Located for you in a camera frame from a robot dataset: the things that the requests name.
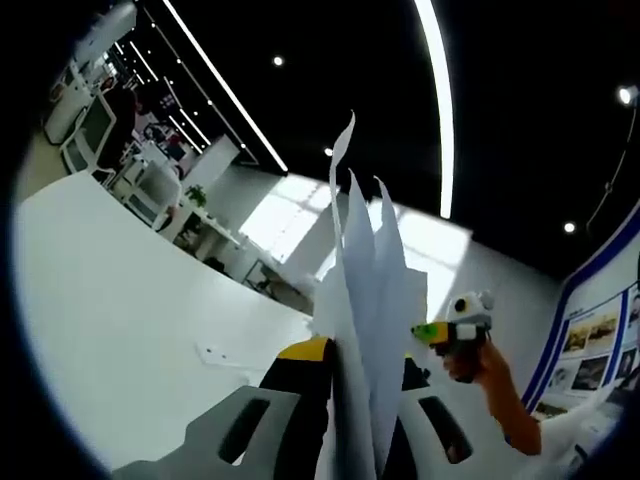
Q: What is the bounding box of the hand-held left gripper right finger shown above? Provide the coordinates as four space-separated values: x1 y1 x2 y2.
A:
383 352 476 480

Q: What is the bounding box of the white mesh office chair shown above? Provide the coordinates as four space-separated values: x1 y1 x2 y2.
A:
59 91 120 177
121 158 185 232

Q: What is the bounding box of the blue white wall poster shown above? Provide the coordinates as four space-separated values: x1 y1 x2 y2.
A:
521 198 640 422

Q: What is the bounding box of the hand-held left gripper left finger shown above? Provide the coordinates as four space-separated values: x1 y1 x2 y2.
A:
111 335 336 480

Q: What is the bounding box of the person's right hand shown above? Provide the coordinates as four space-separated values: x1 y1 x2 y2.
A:
441 339 507 386

